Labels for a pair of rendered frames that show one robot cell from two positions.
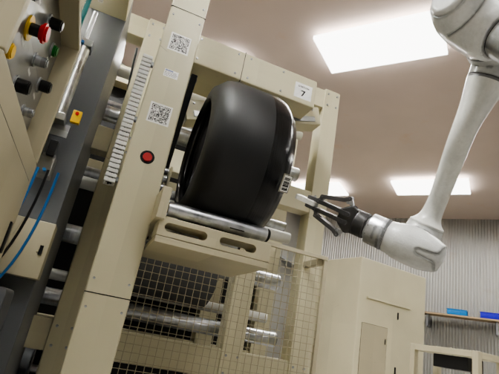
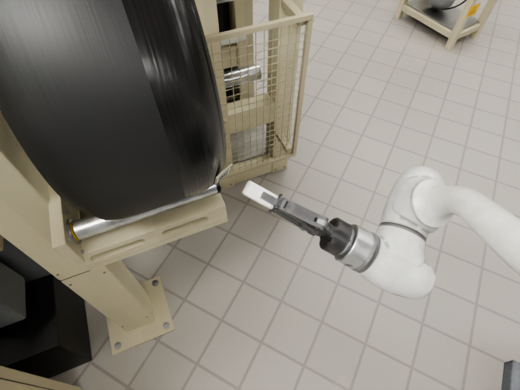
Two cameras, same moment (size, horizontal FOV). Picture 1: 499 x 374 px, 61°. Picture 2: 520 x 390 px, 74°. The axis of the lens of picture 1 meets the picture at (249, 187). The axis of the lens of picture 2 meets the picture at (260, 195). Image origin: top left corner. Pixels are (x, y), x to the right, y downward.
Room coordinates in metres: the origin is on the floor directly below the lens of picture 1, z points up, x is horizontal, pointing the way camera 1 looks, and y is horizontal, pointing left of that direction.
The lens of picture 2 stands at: (0.83, -0.15, 1.58)
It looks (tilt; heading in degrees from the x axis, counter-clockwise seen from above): 55 degrees down; 355
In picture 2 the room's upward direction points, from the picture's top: straight up
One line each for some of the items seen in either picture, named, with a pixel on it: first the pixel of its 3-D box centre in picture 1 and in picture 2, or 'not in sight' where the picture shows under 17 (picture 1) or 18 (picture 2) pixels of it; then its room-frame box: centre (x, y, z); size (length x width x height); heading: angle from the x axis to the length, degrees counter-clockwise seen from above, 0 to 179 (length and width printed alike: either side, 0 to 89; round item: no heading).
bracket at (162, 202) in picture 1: (154, 215); (62, 187); (1.37, 0.29, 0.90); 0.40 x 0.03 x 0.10; 18
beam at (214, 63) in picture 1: (248, 84); not in sight; (1.75, 0.10, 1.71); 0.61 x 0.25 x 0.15; 108
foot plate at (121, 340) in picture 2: not in sight; (137, 313); (1.33, 0.36, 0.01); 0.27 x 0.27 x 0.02; 18
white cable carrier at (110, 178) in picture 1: (130, 117); not in sight; (1.28, 0.43, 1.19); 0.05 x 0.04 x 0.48; 18
